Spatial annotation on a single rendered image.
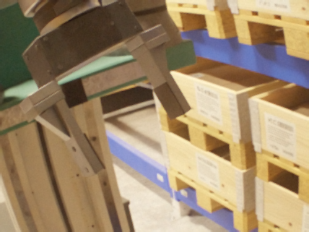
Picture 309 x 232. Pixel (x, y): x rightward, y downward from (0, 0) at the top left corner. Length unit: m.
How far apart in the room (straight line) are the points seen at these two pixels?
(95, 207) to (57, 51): 0.94
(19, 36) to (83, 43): 0.65
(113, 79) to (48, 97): 0.62
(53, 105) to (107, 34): 0.10
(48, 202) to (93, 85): 0.41
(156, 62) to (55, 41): 0.13
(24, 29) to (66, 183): 0.45
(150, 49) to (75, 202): 0.88
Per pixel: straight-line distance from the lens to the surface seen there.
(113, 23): 0.58
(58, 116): 0.53
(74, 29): 0.56
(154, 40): 0.62
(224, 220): 2.72
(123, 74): 1.15
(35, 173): 1.36
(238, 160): 2.26
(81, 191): 1.43
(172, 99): 0.61
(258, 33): 1.95
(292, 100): 2.20
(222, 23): 2.10
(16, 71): 1.20
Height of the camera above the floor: 1.56
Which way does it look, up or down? 18 degrees down
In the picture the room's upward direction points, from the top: 10 degrees counter-clockwise
